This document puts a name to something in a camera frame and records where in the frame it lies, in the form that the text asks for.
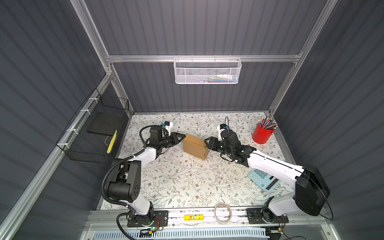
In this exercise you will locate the yellow spirit level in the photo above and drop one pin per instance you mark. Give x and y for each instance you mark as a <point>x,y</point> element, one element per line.
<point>193,217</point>

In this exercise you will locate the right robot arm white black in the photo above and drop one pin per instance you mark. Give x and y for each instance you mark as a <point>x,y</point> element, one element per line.
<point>310,191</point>

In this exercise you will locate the teal calculator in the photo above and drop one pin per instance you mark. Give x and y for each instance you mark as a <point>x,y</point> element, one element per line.
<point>265,181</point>

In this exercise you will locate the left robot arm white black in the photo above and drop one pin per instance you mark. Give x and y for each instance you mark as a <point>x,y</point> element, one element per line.
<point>122,183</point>

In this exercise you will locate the white wire mesh basket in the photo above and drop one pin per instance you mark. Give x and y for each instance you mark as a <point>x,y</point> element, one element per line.
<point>189,71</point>

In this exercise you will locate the red metal pencil cup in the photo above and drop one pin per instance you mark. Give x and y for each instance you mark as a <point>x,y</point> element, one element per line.
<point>261,135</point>

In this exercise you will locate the yellow striped tool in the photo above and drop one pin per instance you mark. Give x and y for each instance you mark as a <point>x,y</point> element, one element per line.
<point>112,142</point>

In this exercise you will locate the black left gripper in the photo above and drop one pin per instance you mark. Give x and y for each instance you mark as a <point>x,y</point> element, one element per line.
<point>173,136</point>

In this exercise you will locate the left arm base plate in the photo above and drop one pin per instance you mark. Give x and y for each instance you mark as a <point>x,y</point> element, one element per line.
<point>160,219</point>

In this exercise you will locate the black foam pad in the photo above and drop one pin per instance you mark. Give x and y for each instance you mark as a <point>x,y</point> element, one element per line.
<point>104,124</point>

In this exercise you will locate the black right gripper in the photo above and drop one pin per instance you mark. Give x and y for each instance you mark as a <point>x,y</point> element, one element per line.
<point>212,143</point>

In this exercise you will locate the clear tape roll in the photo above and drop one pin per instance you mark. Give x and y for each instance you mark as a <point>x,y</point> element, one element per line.
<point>222,213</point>

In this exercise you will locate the markers in white basket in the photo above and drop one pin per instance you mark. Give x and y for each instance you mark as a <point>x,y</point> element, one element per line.
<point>225,78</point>

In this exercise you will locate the bundle of coloured pencils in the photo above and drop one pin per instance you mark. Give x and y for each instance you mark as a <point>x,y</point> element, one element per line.
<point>267,123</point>

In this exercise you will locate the black wire mesh basket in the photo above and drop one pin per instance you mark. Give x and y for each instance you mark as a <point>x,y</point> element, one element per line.
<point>79,145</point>

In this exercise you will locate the brown cardboard box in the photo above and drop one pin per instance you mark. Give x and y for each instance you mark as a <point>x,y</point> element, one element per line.
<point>195,147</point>

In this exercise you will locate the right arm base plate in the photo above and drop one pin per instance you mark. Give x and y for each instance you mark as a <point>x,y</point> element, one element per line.
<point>261,216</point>

